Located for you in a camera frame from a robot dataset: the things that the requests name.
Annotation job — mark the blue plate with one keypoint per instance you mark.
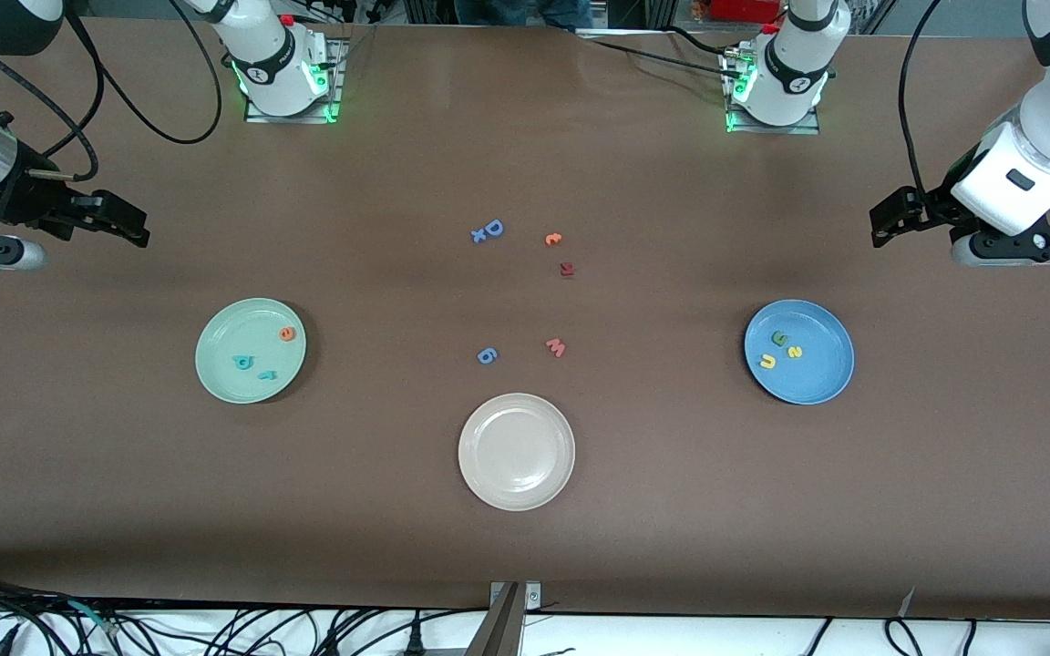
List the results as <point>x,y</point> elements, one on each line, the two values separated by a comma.
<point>817,374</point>

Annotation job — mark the blue foam number 6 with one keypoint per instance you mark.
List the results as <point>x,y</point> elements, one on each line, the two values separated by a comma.
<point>486,355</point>

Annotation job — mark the person in blue jeans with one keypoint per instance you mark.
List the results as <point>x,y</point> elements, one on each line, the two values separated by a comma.
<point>525,11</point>

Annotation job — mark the yellow foam letter u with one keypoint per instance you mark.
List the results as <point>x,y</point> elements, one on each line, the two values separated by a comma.
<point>766,362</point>

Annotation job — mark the pink foam letter w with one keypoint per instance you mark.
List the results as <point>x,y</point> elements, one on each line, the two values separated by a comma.
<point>555,347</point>

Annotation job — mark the metal bracket post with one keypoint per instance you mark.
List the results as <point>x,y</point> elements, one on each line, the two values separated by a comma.
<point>507,629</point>

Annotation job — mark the blue foam letter D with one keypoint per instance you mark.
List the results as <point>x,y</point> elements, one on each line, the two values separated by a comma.
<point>492,228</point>

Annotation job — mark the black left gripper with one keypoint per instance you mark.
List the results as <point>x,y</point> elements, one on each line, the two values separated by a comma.
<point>929,207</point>

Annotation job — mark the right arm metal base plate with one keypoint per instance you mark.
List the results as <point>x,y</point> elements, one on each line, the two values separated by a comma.
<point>337,73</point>

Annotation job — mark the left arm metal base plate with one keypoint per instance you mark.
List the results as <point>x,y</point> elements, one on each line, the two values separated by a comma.
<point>771,129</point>

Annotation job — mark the red box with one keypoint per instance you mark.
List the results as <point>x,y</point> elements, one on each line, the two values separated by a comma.
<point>744,9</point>

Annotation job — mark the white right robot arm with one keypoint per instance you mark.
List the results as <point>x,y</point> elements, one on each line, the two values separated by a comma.
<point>270,64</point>

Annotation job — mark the teal foam letter p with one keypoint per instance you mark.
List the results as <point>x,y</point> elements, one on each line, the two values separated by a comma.
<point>242,362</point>

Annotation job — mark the beige plate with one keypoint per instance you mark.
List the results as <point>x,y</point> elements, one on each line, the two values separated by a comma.
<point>516,452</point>

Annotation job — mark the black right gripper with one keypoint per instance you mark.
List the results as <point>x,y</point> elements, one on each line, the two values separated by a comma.
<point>28,202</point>

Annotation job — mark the mint green plate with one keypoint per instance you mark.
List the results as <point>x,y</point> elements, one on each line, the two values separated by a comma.
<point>242,328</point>

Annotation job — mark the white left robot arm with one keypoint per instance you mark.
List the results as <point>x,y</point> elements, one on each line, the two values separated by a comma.
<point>1026,173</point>

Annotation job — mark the black power plug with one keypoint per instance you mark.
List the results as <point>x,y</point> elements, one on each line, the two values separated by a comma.
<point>415,642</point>

